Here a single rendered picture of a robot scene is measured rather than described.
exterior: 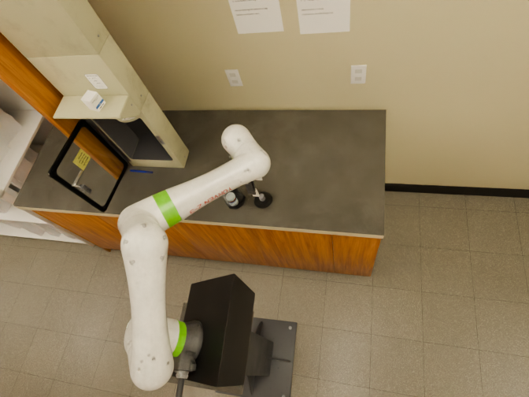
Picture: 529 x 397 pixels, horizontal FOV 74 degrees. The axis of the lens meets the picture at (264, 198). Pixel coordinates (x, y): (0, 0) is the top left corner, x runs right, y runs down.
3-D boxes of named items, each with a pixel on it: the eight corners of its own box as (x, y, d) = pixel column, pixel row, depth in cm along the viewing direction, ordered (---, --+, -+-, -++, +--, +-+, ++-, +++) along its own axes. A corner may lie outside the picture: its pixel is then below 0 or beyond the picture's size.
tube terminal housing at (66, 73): (146, 130, 210) (53, 13, 143) (195, 131, 202) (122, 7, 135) (132, 165, 200) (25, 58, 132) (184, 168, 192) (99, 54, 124)
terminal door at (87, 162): (129, 164, 194) (82, 116, 159) (104, 213, 182) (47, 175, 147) (127, 164, 194) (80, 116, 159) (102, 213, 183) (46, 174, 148)
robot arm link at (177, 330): (176, 372, 121) (120, 365, 112) (168, 343, 135) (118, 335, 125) (191, 339, 120) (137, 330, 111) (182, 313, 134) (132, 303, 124)
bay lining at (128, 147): (144, 122, 202) (108, 76, 172) (185, 123, 196) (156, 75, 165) (130, 158, 192) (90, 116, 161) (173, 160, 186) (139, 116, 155)
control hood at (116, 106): (78, 111, 158) (62, 95, 150) (142, 111, 151) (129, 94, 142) (68, 131, 154) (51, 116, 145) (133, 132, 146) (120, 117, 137)
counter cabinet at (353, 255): (134, 179, 315) (64, 114, 237) (372, 192, 265) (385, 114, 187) (108, 251, 287) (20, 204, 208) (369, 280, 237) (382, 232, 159)
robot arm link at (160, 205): (131, 257, 106) (110, 224, 101) (127, 240, 117) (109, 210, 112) (186, 227, 111) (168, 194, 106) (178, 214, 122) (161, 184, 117)
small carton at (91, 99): (97, 100, 144) (87, 90, 139) (105, 102, 142) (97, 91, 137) (90, 109, 142) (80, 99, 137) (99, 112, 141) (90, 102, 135)
